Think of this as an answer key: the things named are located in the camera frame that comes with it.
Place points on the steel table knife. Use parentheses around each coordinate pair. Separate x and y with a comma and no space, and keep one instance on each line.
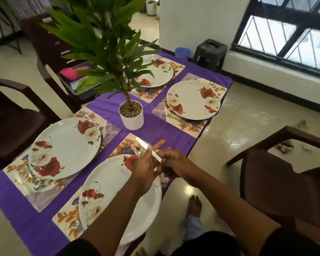
(144,145)

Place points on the person's right foot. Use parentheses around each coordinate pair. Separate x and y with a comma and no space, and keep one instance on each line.
(194,206)

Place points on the person's black shirt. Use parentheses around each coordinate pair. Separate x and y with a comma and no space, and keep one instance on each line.
(202,247)

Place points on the grey patterned hanging cloth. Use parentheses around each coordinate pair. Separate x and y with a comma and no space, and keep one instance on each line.
(29,5)

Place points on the tan paper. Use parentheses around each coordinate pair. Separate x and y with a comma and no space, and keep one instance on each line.
(300,124)

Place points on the purple tablecloth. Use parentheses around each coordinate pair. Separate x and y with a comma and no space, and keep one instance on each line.
(160,130)

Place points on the small red white carton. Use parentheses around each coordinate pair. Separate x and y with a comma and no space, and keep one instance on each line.
(307,147)

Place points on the purple printed paper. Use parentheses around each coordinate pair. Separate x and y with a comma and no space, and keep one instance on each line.
(284,147)

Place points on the green ribbed mat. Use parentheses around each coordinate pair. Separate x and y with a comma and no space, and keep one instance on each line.
(88,83)

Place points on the white rose print plate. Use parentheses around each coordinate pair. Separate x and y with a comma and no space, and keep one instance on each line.
(160,75)
(104,178)
(66,151)
(192,103)

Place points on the person's left foot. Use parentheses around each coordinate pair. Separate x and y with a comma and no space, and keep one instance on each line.
(141,251)

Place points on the grey plastic tub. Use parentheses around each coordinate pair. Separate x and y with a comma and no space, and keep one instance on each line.
(82,96)

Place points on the steel spoon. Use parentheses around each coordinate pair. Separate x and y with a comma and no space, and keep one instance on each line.
(38,186)
(140,151)

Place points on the person's light blue trousers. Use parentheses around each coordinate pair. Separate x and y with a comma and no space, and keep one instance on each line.
(193,227)

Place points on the person's left hand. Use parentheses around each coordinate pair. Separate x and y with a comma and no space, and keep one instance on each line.
(146,173)

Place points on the black plastic stool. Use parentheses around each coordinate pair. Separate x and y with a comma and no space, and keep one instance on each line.
(210,53)

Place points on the white outdoor plant pot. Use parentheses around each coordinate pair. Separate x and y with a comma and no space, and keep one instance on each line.
(150,9)

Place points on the person's foot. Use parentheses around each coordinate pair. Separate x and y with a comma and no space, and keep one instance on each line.
(194,206)
(141,251)

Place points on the person's right forearm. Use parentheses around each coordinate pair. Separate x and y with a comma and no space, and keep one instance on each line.
(229,213)

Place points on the blue plastic bucket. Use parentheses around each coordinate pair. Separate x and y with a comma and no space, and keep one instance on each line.
(182,53)

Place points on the black barred window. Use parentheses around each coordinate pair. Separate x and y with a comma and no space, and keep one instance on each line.
(296,21)

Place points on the person's right hand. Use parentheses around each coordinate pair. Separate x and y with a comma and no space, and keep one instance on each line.
(180,165)

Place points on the brown plastic armchair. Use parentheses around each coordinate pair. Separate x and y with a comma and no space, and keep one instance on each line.
(282,183)
(42,42)
(16,130)

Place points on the green plant in white pot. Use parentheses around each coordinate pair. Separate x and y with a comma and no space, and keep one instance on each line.
(132,122)

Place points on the floral print placemat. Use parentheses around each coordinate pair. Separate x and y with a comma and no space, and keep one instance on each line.
(64,218)
(42,202)
(149,97)
(192,129)

